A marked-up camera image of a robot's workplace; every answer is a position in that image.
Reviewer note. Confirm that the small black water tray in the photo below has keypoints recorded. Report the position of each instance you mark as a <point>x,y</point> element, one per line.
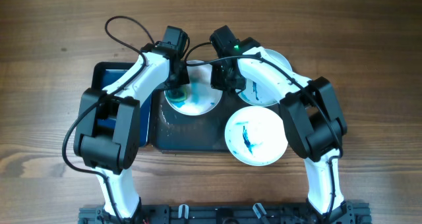
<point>106,73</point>

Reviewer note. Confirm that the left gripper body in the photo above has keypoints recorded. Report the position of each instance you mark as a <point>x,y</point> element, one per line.
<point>176,81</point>

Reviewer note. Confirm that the white plate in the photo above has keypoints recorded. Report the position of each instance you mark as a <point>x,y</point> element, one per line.
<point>202,98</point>
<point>255,136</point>
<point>254,94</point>

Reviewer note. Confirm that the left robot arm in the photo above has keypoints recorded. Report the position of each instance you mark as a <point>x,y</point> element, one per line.
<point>107,134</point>

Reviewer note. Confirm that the green yellow sponge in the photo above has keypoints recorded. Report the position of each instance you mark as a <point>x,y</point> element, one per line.
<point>177,95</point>

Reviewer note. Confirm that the large dark serving tray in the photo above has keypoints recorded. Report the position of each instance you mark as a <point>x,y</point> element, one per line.
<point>171,131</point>

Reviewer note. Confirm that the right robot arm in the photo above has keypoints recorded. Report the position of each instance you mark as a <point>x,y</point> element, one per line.
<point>313,121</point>

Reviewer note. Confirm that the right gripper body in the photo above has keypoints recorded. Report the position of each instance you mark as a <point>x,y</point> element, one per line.
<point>223,80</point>

